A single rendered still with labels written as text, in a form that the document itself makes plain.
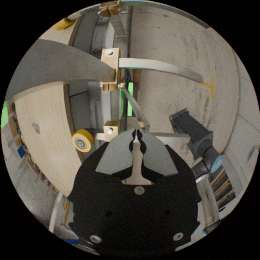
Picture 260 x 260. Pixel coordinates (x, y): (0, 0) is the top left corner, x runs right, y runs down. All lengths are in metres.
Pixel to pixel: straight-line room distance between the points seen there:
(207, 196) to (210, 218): 0.20
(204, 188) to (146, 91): 1.13
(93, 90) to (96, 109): 0.12
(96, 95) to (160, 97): 0.83
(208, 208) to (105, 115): 0.92
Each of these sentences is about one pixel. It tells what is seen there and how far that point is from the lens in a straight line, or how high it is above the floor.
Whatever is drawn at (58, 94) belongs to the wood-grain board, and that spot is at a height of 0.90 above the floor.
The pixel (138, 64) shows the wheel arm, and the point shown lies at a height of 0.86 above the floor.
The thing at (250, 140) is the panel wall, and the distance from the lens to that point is 2.68.
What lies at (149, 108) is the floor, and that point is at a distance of 1.18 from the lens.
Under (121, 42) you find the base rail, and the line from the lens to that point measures 0.49.
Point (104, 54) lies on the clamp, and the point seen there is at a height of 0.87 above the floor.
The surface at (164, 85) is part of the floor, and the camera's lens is 1.19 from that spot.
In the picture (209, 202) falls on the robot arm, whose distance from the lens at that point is 0.72.
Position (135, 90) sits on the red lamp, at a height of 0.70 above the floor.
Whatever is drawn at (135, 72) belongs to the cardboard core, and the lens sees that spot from 1.06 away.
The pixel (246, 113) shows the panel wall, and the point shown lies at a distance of 2.73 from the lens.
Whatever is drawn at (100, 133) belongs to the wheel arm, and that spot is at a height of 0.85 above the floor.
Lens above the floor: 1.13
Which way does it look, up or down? 62 degrees down
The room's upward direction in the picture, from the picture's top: 175 degrees counter-clockwise
